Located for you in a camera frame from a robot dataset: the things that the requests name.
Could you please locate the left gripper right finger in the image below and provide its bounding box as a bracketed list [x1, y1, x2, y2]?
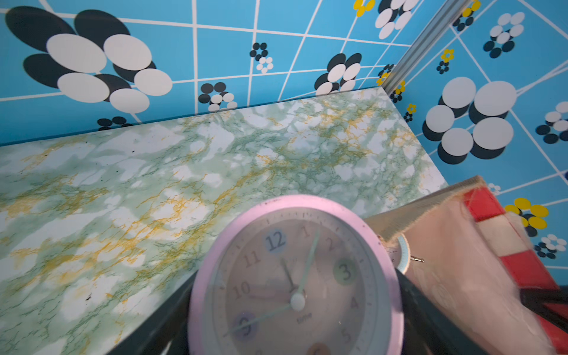
[397, 272, 487, 354]

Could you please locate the blue twin-bell alarm clock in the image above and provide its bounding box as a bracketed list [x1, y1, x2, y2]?
[385, 233, 425, 274]

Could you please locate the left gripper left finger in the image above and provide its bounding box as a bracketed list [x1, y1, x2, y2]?
[109, 275, 196, 354]

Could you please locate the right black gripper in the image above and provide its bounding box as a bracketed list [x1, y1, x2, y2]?
[520, 285, 567, 328]

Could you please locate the pink round alarm clock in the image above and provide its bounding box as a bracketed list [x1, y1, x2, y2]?
[188, 195, 404, 354]

